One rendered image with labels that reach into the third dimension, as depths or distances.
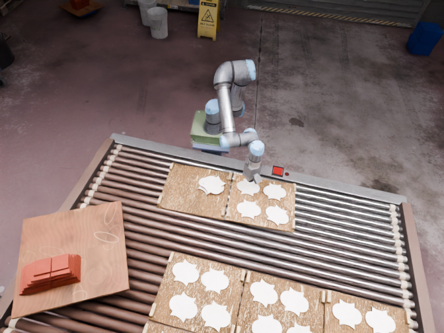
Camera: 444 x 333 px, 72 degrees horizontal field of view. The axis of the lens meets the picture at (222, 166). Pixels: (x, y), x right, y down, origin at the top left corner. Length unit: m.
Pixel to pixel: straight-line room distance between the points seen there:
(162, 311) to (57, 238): 0.65
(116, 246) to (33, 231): 0.44
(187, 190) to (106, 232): 0.54
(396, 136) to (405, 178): 0.66
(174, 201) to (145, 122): 1.97
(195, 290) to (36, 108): 3.21
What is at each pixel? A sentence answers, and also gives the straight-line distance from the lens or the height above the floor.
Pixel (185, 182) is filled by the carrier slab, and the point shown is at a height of 0.94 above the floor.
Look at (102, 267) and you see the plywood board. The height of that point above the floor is 1.04.
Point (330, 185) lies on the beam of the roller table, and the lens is 2.17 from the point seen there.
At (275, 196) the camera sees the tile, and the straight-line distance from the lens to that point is 1.96.
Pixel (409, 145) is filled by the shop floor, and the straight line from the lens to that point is 4.28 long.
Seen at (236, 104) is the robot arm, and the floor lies 1.24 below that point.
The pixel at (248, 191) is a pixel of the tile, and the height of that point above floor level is 0.95.
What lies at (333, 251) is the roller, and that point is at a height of 0.92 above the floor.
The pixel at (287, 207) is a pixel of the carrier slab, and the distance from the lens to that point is 1.95.
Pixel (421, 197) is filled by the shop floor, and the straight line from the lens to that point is 3.80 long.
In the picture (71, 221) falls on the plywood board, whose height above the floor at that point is 1.04.
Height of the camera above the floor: 2.54
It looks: 51 degrees down
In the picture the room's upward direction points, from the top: 6 degrees clockwise
